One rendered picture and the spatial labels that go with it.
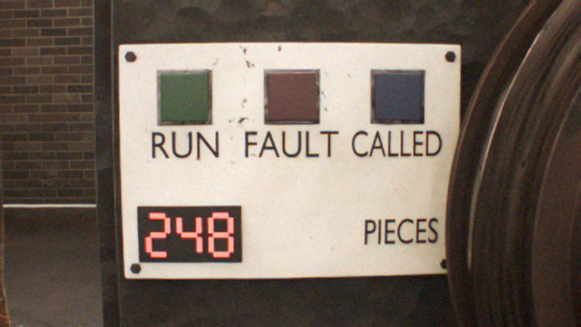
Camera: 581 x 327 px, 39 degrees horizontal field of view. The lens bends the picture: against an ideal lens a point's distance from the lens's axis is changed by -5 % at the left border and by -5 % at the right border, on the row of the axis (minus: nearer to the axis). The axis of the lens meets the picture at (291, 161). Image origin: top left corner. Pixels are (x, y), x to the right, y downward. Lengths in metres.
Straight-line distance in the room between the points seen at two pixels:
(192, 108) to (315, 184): 0.11
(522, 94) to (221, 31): 0.25
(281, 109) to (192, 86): 0.07
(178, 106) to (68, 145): 6.16
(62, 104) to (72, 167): 0.51
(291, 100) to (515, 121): 0.18
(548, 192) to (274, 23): 0.26
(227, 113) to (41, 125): 6.20
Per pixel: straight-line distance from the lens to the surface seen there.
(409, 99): 0.65
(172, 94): 0.64
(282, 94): 0.63
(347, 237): 0.66
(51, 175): 6.85
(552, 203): 0.53
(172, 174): 0.65
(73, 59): 6.73
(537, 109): 0.54
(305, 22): 0.66
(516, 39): 0.60
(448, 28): 0.68
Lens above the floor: 1.24
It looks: 8 degrees down
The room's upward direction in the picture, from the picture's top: straight up
